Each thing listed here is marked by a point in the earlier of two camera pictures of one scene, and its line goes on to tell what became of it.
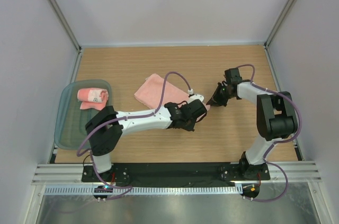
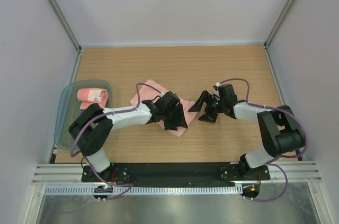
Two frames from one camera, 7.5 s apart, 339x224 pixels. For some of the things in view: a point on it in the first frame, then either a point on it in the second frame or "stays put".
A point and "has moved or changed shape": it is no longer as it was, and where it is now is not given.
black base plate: (171, 172) stays put
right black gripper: (216, 98) → (197, 106)
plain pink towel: (150, 90) has moved or changed shape
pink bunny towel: (92, 98) stays put
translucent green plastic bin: (70, 127) stays put
